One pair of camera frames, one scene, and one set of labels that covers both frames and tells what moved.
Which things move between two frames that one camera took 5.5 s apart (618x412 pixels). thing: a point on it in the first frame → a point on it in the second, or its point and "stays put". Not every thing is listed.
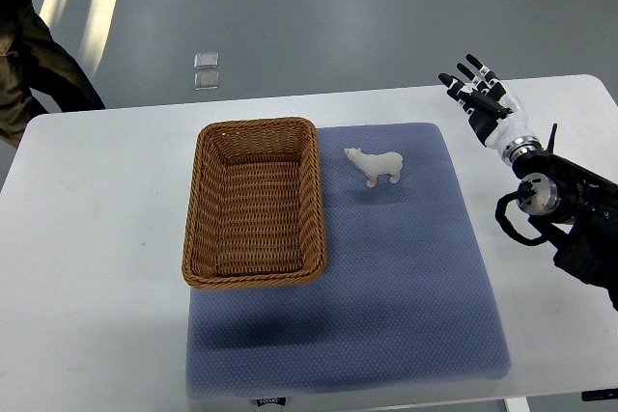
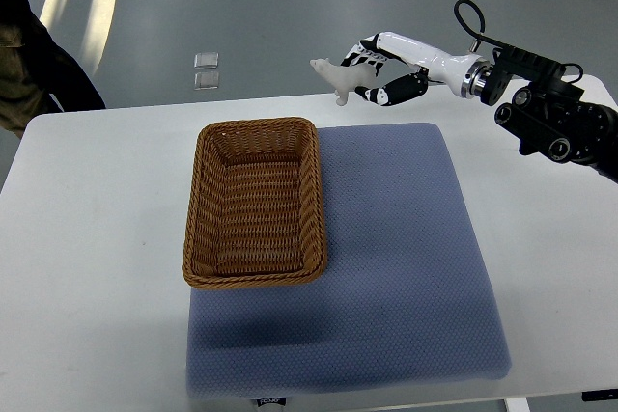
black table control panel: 590,396 stays put
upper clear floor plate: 206,60 stays put
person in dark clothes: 31,58 stays put
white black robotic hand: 494,113 → 464,75
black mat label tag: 278,400 stays put
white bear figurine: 376,165 → 344,78
